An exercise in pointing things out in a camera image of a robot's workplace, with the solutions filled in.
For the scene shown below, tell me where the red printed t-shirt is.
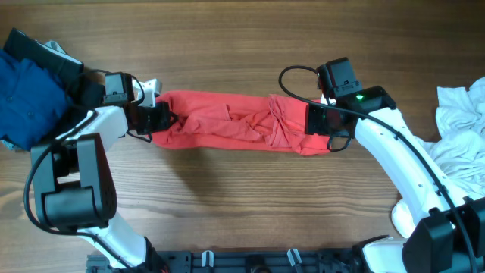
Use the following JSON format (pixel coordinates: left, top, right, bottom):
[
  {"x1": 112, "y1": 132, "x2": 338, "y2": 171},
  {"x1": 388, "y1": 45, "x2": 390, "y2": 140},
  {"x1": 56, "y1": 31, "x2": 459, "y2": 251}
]
[{"x1": 152, "y1": 90, "x2": 330, "y2": 155}]

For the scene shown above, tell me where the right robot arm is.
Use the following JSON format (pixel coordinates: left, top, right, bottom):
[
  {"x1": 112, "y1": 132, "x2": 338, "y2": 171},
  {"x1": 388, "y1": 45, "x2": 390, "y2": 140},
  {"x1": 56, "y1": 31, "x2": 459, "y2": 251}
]
[{"x1": 305, "y1": 58, "x2": 484, "y2": 272}]

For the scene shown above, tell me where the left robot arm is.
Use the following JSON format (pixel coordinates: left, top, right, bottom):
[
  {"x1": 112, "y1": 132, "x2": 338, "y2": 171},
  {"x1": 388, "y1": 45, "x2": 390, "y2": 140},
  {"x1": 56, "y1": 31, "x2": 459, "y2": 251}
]
[{"x1": 23, "y1": 72, "x2": 177, "y2": 272}]

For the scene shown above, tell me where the black folded garment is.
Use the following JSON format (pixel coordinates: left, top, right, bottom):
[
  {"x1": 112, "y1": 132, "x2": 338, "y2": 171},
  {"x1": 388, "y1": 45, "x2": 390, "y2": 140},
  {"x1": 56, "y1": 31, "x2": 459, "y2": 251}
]
[{"x1": 1, "y1": 28, "x2": 104, "y2": 142}]

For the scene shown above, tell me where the blue folded shirt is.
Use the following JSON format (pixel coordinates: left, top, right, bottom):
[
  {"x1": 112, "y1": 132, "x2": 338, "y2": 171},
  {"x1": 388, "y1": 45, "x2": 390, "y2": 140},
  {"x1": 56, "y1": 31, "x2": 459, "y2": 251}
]
[{"x1": 1, "y1": 50, "x2": 72, "y2": 151}]

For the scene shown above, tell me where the white t-shirt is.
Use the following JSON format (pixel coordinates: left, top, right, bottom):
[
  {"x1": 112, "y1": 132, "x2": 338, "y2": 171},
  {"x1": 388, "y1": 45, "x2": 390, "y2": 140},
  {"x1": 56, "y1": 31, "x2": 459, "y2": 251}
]
[{"x1": 390, "y1": 76, "x2": 485, "y2": 240}]

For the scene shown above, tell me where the right black camera cable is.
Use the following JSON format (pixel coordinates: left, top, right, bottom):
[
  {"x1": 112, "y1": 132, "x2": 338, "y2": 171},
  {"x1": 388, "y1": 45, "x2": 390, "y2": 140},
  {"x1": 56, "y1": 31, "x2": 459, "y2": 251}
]
[{"x1": 278, "y1": 65, "x2": 478, "y2": 273}]

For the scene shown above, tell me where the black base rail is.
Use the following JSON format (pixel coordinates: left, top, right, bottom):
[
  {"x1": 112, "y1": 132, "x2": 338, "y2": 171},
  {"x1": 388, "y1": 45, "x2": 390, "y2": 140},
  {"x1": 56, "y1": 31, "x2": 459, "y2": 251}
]
[{"x1": 86, "y1": 248, "x2": 380, "y2": 273}]

